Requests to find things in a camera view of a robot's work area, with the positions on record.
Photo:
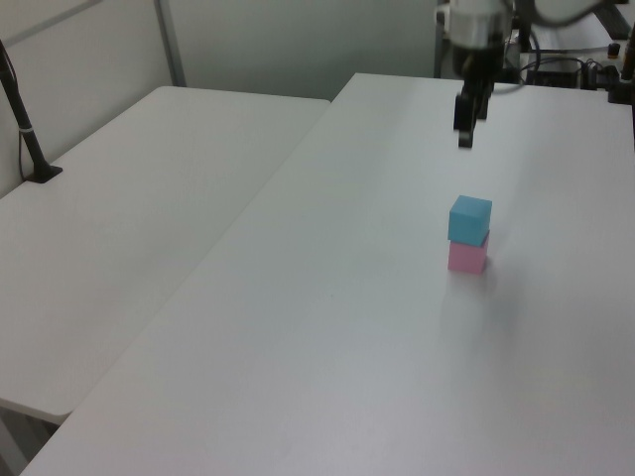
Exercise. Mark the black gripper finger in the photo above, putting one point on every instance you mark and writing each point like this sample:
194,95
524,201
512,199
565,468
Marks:
465,124
482,106

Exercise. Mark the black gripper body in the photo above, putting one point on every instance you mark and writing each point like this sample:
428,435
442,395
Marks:
477,69

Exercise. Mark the blue cube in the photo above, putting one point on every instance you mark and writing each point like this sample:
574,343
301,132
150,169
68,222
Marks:
467,223

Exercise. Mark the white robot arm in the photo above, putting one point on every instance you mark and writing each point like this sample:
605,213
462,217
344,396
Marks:
476,25

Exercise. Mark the pink cube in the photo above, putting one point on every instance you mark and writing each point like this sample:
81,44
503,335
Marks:
466,258

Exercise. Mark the black electronics box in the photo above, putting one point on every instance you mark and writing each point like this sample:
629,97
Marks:
553,74

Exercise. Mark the white side table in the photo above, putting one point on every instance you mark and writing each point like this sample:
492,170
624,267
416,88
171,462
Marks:
124,223

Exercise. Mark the black pole with base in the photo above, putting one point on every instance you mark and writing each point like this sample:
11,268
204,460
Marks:
22,124

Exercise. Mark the black camera clamp mount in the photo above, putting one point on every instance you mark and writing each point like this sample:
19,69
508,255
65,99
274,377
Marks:
622,79

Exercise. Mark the grey metal partition post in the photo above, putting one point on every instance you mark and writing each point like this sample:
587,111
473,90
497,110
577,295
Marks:
169,44

